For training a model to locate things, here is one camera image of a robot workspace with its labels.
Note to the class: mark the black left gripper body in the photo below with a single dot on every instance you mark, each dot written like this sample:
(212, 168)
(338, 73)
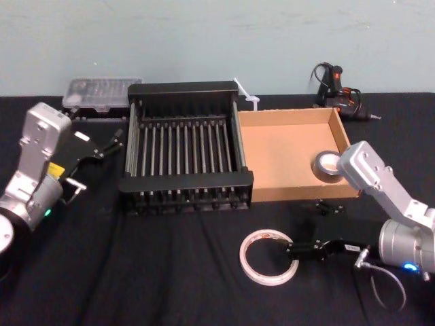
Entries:
(76, 147)

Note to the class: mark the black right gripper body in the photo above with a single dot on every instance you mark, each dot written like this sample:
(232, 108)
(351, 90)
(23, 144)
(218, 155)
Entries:
(346, 247)

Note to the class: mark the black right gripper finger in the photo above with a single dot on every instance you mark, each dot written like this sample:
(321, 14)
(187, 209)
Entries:
(306, 252)
(328, 208)

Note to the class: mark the white tape roll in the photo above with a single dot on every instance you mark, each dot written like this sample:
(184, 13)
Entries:
(249, 268)

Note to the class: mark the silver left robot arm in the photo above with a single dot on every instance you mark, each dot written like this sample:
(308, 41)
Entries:
(37, 136)

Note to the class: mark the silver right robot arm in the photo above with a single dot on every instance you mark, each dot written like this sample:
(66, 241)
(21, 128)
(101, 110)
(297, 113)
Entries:
(384, 190)

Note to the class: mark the silver tape roll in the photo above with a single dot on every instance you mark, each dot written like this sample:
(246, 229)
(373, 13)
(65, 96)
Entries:
(323, 169)

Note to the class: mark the clear plastic case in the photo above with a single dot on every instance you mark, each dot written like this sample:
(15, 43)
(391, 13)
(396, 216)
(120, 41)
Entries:
(98, 91)

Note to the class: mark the shallow brown cardboard tray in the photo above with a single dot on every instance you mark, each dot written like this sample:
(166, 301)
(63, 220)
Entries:
(278, 153)

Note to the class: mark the black rack with steel bars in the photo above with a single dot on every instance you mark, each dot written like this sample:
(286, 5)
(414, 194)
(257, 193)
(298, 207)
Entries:
(183, 183)

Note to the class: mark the white three-armed plastic piece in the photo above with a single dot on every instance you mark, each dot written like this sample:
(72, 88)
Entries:
(251, 99)

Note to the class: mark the black table cloth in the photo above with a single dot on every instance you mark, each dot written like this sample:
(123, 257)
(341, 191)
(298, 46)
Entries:
(170, 271)

